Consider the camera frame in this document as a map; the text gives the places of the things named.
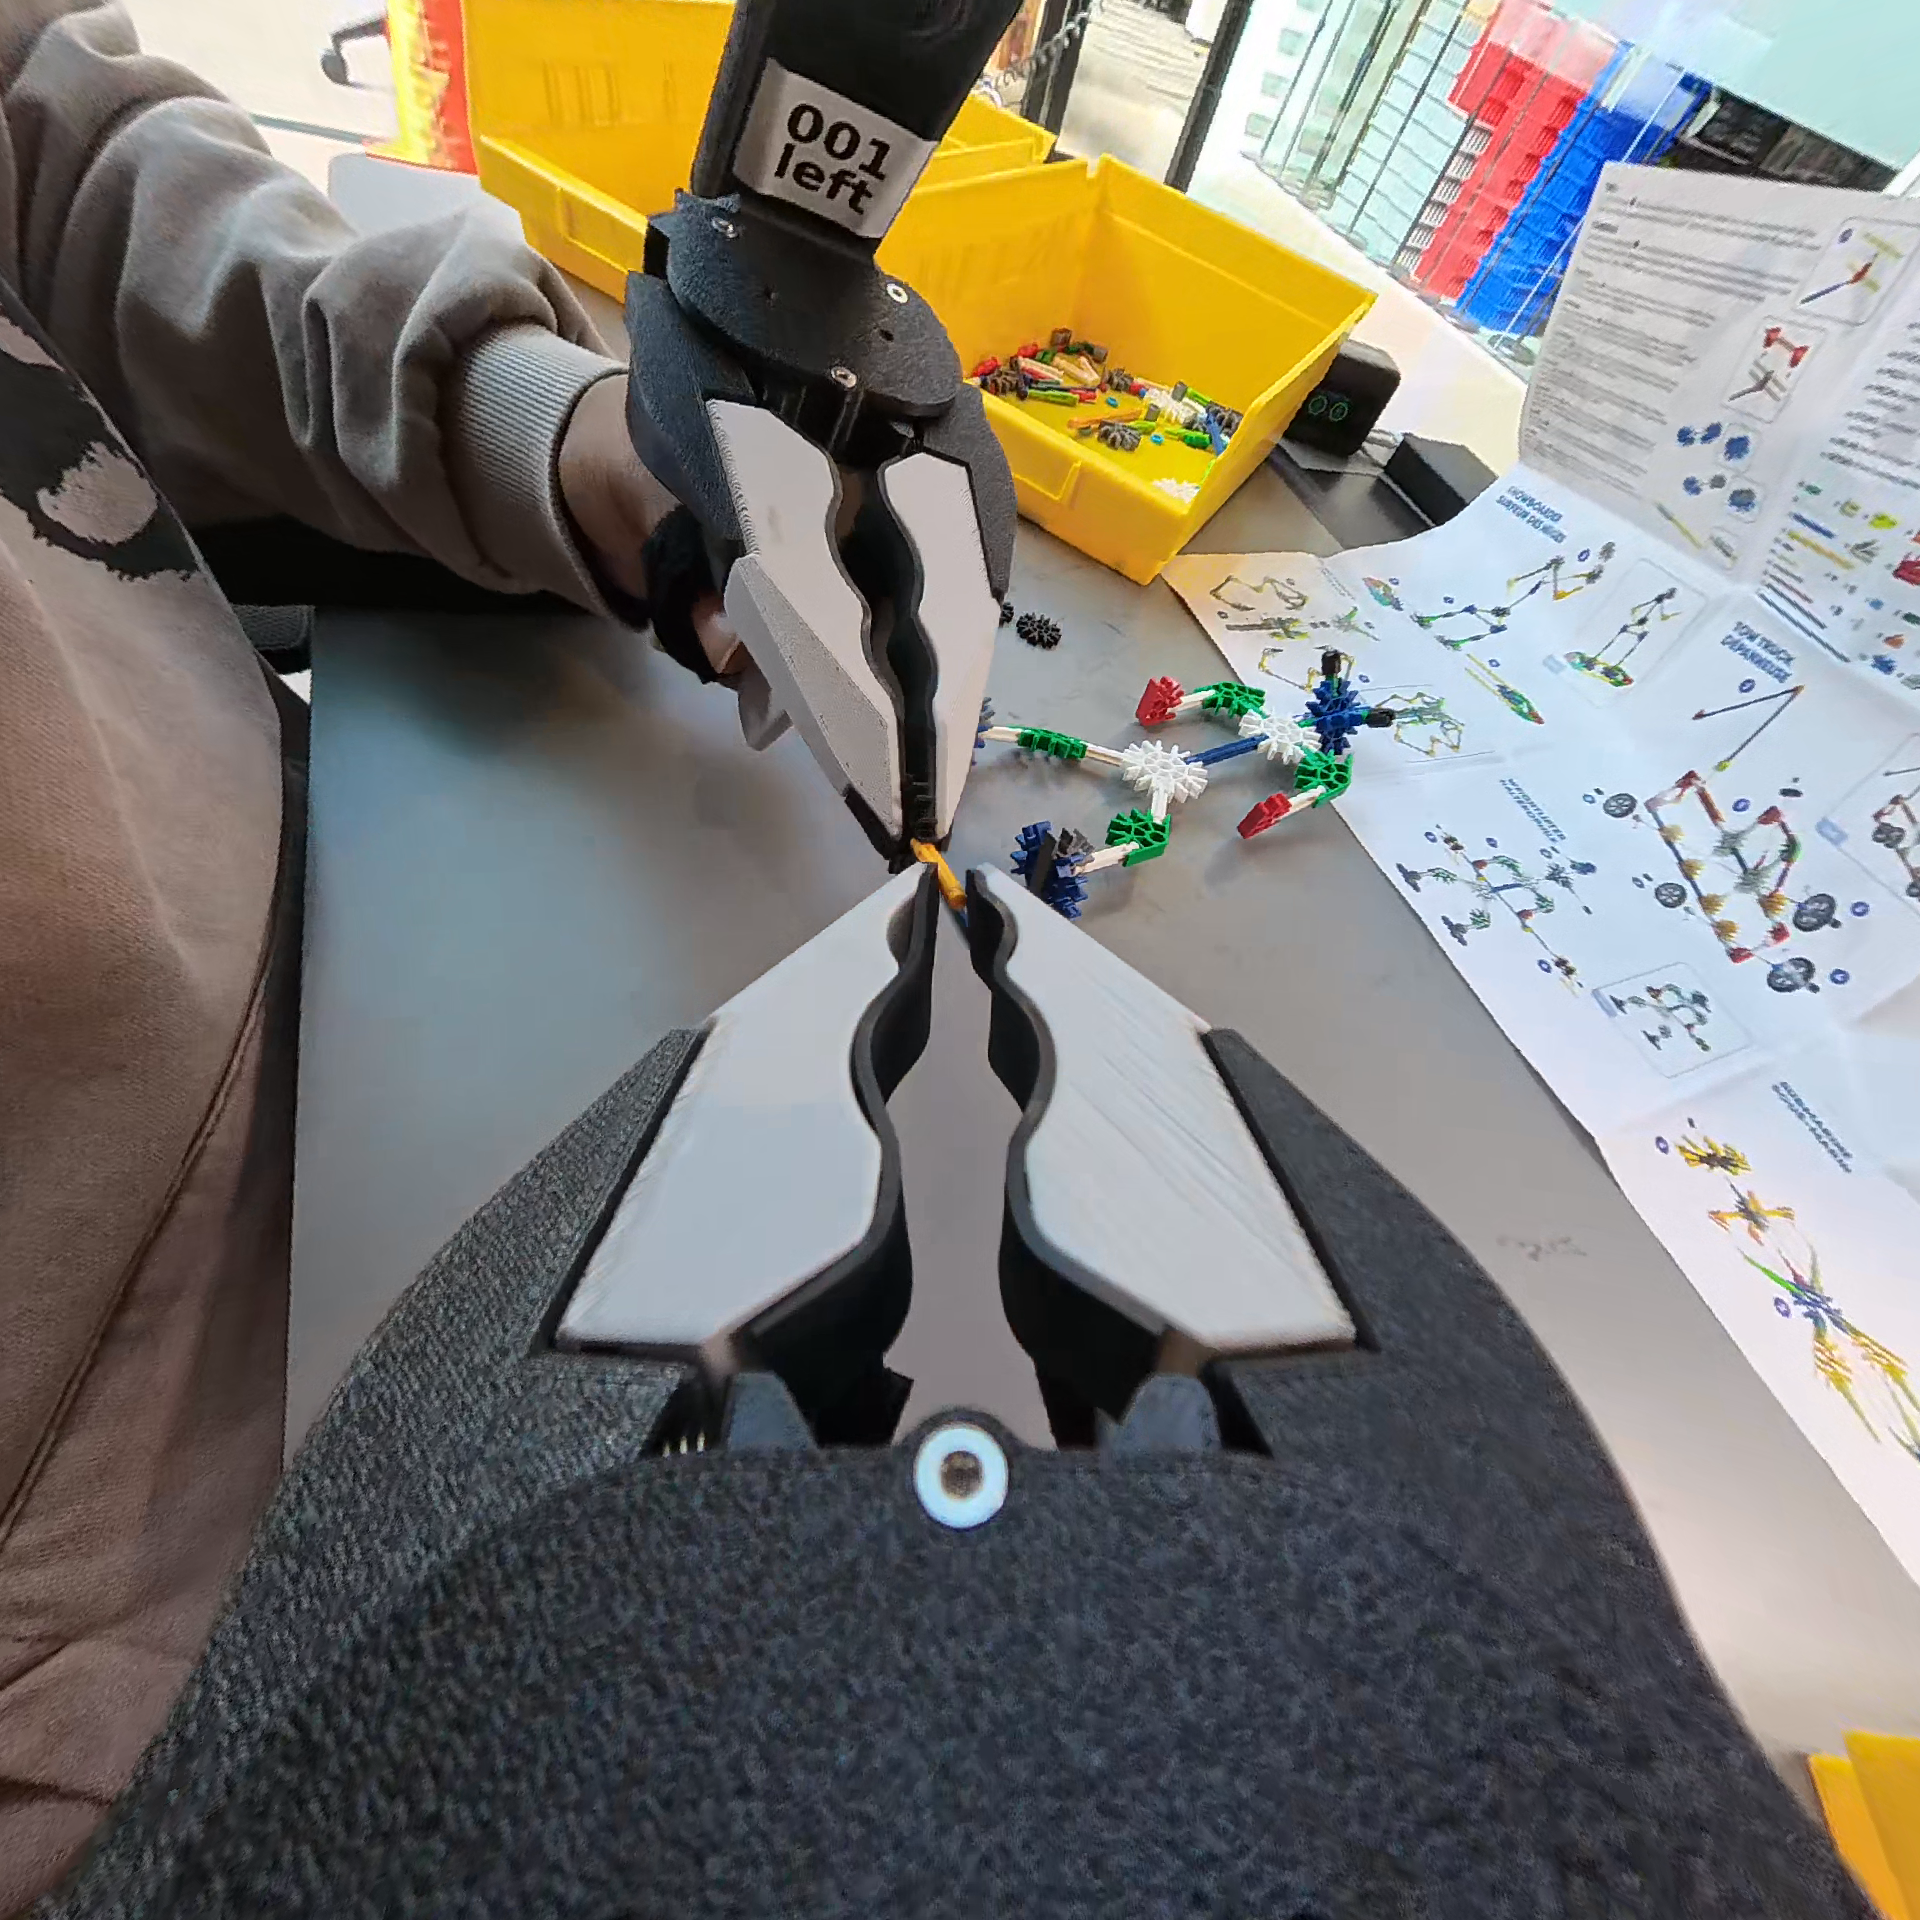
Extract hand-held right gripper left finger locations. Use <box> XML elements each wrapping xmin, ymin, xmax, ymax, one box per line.
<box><xmin>553</xmin><ymin>865</ymin><xmax>943</xmax><ymax>1434</ymax></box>

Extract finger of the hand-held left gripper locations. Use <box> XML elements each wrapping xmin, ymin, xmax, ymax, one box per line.
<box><xmin>875</xmin><ymin>447</ymin><xmax>1009</xmax><ymax>843</ymax></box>
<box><xmin>701</xmin><ymin>393</ymin><xmax>917</xmax><ymax>858</ymax></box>

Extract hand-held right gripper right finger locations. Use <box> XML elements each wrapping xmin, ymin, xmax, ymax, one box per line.
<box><xmin>964</xmin><ymin>865</ymin><xmax>1359</xmax><ymax>1434</ymax></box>

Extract multicolour toy construction model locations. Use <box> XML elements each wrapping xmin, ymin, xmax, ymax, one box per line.
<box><xmin>971</xmin><ymin>645</ymin><xmax>1450</xmax><ymax>920</ymax></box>

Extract person's left forearm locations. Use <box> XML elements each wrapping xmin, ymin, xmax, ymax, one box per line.
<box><xmin>0</xmin><ymin>0</ymin><xmax>639</xmax><ymax>619</ymax></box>

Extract grey desk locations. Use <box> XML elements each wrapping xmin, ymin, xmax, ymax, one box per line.
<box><xmin>284</xmin><ymin>151</ymin><xmax>1920</xmax><ymax>1772</ymax></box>

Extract pile of toy construction pieces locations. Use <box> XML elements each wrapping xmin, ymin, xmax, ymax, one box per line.
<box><xmin>966</xmin><ymin>327</ymin><xmax>1247</xmax><ymax>505</ymax></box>

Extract yellow plastic bin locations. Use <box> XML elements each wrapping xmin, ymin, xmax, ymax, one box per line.
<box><xmin>463</xmin><ymin>0</ymin><xmax>1060</xmax><ymax>302</ymax></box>
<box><xmin>875</xmin><ymin>151</ymin><xmax>1379</xmax><ymax>589</ymax></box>
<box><xmin>1806</xmin><ymin>1728</ymin><xmax>1920</xmax><ymax>1920</ymax></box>

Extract orange traffic cone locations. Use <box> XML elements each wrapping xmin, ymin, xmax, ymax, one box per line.
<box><xmin>365</xmin><ymin>0</ymin><xmax>482</xmax><ymax>174</ymax></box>

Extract black device with green display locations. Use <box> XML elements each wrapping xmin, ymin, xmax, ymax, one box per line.
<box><xmin>1282</xmin><ymin>337</ymin><xmax>1403</xmax><ymax>461</ymax></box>

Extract folded white instruction sheet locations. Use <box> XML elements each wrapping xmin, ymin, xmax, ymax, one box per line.
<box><xmin>1162</xmin><ymin>157</ymin><xmax>1920</xmax><ymax>1592</ymax></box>

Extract flat black device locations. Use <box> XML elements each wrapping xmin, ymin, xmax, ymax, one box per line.
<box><xmin>1379</xmin><ymin>432</ymin><xmax>1501</xmax><ymax>529</ymax></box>

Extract stack of red bins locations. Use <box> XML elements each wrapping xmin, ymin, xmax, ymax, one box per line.
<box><xmin>1416</xmin><ymin>22</ymin><xmax>1629</xmax><ymax>302</ymax></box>

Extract stack of blue bins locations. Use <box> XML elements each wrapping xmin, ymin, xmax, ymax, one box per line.
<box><xmin>1454</xmin><ymin>44</ymin><xmax>1712</xmax><ymax>341</ymax></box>

